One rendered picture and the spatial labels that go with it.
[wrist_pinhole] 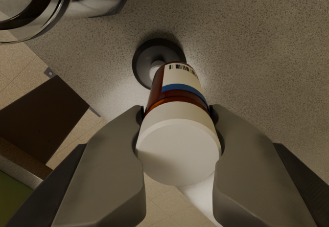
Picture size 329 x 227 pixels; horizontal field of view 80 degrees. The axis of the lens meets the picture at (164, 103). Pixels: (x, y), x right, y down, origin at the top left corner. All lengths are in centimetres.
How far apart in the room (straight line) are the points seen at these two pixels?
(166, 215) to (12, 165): 188
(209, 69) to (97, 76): 20
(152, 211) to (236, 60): 201
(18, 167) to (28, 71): 111
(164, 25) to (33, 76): 137
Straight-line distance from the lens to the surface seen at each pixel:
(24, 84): 171
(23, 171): 61
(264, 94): 42
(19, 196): 62
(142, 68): 33
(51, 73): 154
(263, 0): 38
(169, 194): 206
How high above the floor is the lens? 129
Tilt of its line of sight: 63 degrees down
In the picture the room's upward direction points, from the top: 178 degrees counter-clockwise
